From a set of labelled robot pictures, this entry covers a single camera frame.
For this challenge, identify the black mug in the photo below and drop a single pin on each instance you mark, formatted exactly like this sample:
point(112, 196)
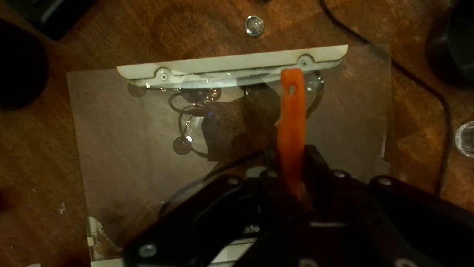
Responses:
point(23, 67)

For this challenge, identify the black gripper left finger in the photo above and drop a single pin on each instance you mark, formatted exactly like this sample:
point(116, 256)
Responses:
point(294, 228)

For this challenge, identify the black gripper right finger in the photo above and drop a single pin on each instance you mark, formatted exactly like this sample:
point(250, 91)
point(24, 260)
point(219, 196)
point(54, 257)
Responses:
point(349, 226)

